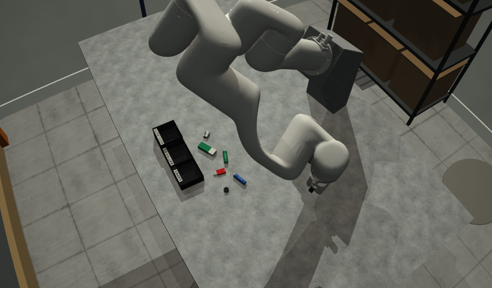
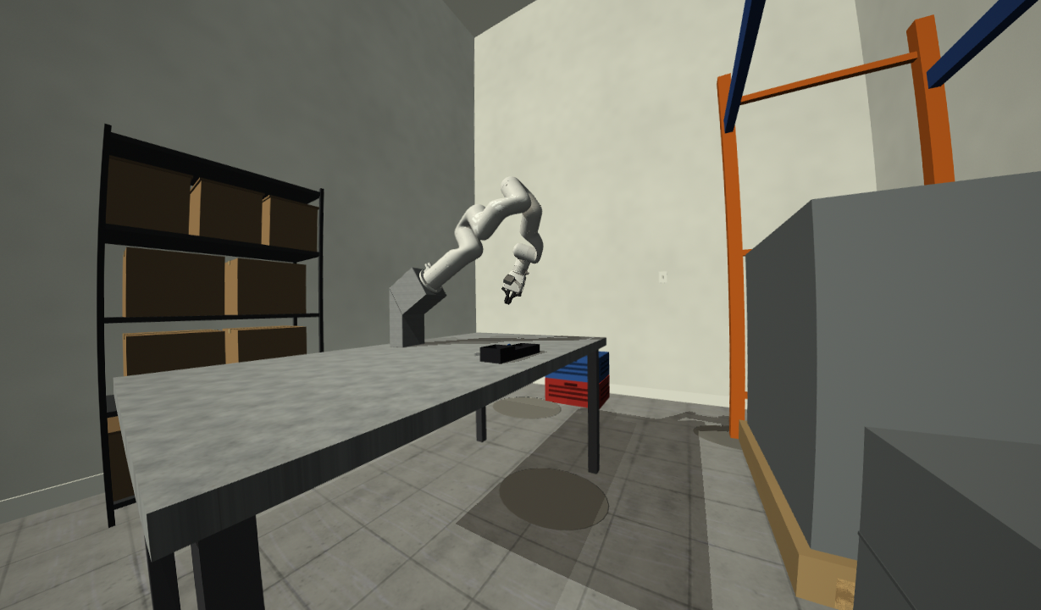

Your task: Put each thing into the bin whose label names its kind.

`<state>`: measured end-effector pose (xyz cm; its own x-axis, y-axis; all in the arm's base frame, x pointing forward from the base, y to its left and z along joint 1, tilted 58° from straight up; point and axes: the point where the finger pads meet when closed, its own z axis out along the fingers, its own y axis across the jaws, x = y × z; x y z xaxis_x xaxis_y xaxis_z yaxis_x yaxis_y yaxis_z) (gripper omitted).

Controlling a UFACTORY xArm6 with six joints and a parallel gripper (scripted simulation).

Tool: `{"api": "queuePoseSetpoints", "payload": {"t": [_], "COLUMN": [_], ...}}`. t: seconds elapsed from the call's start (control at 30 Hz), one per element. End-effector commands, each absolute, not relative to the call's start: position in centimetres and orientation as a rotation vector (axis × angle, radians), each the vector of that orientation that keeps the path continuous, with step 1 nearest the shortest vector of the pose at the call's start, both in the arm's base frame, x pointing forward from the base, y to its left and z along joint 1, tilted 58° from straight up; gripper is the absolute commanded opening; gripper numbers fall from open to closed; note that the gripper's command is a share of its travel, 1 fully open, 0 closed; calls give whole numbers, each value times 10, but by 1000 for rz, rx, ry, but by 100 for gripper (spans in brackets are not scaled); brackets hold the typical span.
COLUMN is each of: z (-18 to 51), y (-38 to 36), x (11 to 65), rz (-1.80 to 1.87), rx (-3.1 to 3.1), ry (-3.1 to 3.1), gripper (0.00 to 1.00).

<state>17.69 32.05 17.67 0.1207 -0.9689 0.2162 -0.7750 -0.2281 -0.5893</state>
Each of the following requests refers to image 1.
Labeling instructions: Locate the red usb stick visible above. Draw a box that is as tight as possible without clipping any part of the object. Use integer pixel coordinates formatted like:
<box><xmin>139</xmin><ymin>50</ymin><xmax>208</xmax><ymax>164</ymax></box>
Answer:
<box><xmin>213</xmin><ymin>168</ymin><xmax>226</xmax><ymax>175</ymax></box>

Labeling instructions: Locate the blue aa battery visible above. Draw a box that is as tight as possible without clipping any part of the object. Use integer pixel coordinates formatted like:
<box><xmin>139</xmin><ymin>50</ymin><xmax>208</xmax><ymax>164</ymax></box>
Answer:
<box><xmin>233</xmin><ymin>173</ymin><xmax>246</xmax><ymax>185</ymax></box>

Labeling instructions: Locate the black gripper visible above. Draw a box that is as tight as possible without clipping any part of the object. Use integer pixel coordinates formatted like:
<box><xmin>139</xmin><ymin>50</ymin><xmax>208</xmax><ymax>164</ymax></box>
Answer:
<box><xmin>307</xmin><ymin>173</ymin><xmax>330</xmax><ymax>195</ymax></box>

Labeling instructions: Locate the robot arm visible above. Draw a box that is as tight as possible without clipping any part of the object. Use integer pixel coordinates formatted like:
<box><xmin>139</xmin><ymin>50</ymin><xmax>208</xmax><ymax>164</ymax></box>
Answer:
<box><xmin>149</xmin><ymin>0</ymin><xmax>349</xmax><ymax>186</ymax></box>

